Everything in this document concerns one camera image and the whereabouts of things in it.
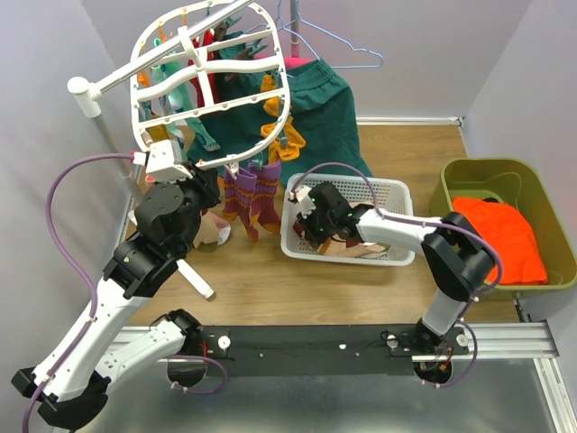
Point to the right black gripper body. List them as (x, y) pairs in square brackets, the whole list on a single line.
[(319, 226)]

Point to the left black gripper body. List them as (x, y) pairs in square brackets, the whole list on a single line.
[(197, 191)]

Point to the white round clip hanger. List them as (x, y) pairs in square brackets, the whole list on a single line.
[(281, 92)]

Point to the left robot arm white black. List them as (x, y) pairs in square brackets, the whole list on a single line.
[(72, 385)]

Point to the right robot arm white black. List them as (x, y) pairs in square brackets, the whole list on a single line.
[(459, 260)]

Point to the beige red white sock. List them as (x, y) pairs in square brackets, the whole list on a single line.
[(369, 250)]

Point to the purple striped hanging sock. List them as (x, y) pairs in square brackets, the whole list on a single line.
[(250, 196)]

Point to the white laundry basket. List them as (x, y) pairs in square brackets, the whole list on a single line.
[(391, 195)]

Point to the green trousers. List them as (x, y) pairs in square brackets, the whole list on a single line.
[(322, 112)]

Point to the white drying rack pole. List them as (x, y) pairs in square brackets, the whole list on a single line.
[(180, 46)]

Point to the pink garment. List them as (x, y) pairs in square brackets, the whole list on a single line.
[(295, 62)]

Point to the dark brown hanging sock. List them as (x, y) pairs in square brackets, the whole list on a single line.
[(242, 51)]

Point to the orange cloth in bin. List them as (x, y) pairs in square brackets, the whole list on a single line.
[(507, 231)]

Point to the vertical metal pole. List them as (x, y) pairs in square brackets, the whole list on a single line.
[(294, 28)]

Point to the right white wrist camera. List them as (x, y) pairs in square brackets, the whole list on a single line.
[(301, 202)]

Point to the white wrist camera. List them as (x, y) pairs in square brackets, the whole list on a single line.
[(163, 161), (301, 202)]

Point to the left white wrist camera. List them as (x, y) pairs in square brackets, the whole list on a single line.
[(163, 161)]

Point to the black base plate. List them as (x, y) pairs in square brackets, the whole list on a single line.
[(261, 351)]

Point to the blue wire hanger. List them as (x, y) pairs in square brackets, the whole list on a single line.
[(325, 34)]

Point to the aluminium rail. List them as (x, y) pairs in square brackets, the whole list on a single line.
[(495, 341)]

